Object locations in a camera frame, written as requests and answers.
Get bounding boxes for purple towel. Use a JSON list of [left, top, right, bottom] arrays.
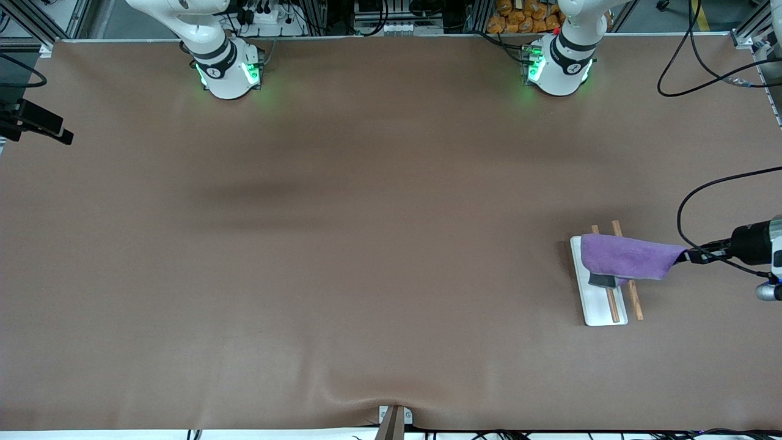
[[580, 233, 690, 289]]

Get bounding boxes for white towel rack wooden rods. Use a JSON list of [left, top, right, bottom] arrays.
[[569, 220, 645, 328]]

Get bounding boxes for white power strip with plugs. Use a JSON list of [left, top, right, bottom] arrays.
[[235, 6, 305, 37]]

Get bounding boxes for brown table cover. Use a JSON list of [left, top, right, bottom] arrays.
[[0, 34, 782, 431]]

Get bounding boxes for pile of orange bags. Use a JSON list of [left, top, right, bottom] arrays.
[[488, 0, 563, 34]]

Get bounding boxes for long white power strip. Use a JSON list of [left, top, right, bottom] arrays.
[[357, 21, 444, 35]]

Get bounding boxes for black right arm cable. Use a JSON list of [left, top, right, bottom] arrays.
[[0, 54, 48, 87]]

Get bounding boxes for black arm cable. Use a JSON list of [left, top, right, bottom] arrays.
[[0, 54, 48, 87], [657, 0, 782, 281]]

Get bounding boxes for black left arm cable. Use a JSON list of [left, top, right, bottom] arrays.
[[657, 0, 782, 281]]

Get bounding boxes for aluminium frame profile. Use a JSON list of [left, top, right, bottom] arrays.
[[0, 0, 92, 59], [733, 0, 782, 50]]

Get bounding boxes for brown post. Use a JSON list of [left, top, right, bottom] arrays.
[[375, 406, 406, 440]]

